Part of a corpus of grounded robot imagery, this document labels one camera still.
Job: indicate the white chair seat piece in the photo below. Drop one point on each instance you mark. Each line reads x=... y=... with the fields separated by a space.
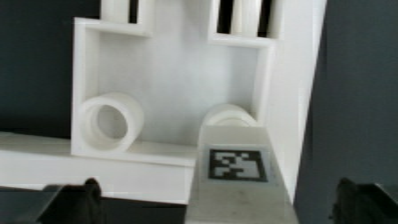
x=174 y=55

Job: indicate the white front fence rail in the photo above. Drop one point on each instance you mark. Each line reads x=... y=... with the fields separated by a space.
x=150 y=179

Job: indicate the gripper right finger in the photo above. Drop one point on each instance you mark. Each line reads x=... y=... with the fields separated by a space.
x=366 y=203

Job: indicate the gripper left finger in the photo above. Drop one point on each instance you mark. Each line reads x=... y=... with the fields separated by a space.
x=63 y=204

